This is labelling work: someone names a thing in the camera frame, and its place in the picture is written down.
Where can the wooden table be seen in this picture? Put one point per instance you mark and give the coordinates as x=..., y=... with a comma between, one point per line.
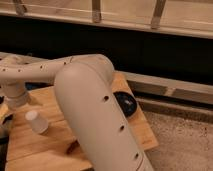
x=28, y=151

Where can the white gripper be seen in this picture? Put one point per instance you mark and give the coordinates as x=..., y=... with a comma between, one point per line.
x=16, y=95

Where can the dark blue bowl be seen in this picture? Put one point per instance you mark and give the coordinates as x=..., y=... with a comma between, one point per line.
x=127, y=102

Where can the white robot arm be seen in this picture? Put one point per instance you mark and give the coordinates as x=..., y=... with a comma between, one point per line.
x=82, y=87

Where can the brown sausage-shaped object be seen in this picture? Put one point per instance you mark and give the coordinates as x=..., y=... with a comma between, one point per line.
x=72, y=147

